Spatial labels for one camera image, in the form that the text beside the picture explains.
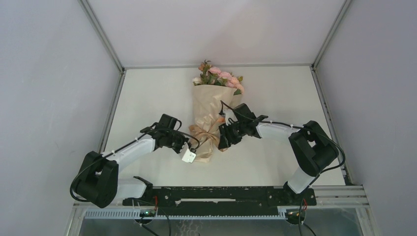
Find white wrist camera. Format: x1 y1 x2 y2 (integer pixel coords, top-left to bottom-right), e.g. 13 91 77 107
223 109 237 125
179 148 196 163

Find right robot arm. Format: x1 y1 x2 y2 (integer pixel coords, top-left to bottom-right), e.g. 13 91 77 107
218 102 346 205

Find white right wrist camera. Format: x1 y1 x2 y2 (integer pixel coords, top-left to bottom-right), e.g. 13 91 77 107
223 109 237 125

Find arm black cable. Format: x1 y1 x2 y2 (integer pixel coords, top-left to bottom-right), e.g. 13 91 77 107
220 100 347 236
69 118 201 236

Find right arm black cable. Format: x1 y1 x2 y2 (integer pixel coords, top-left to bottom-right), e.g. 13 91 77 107
220 100 347 236

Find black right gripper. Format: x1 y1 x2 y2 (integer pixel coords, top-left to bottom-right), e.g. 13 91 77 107
217 120 246 150

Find brown wrapping paper sheet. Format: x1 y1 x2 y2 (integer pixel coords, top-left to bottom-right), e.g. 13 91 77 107
192 85 242 163

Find aluminium frame rail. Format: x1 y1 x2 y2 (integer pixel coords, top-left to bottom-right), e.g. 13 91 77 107
73 185 370 209

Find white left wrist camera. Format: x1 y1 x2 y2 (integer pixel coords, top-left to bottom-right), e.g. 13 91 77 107
179 148 196 163

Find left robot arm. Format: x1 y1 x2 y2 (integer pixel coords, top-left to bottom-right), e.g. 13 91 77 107
69 114 200 208

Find white slotted cable duct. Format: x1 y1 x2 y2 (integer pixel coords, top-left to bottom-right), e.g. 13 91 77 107
84 208 294 220

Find pink fake rose sprig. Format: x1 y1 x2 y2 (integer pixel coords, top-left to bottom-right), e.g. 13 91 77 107
192 60 214 86

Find tan ribbon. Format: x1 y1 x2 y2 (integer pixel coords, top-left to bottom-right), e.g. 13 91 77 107
188 117 225 153

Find black mounting base rail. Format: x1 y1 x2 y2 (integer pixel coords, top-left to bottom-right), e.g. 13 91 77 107
122 186 317 217

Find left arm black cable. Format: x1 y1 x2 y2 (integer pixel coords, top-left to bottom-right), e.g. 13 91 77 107
69 118 201 236

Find pink fake rose stem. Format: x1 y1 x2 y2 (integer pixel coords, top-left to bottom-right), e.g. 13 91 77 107
208 67 244 95

